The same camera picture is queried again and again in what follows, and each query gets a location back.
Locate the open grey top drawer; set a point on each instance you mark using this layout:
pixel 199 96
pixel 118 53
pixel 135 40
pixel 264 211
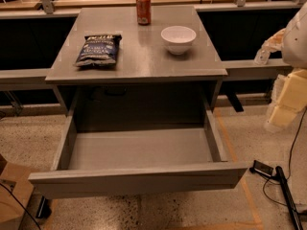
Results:
pixel 109 149

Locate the cardboard box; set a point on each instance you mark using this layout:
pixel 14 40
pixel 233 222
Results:
pixel 15 193

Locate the blue chip bag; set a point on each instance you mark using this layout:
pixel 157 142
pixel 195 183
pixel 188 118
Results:
pixel 99 50

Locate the grey cabinet with top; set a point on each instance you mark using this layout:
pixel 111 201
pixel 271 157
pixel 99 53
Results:
pixel 145 73

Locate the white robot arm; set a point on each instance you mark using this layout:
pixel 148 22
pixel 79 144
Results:
pixel 294 45

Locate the white ceramic bowl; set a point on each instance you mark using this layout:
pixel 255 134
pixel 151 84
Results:
pixel 178 39

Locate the red soda can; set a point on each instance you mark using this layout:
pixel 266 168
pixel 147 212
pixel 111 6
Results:
pixel 143 11

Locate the black floor stand bar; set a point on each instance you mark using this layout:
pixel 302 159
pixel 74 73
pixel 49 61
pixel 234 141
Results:
pixel 278 175

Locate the black cabinet foot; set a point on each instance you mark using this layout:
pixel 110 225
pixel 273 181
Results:
pixel 44 210

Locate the grey metal rail bench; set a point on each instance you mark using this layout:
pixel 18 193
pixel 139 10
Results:
pixel 30 45

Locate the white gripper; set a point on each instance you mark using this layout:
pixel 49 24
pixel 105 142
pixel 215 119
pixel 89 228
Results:
pixel 296 43

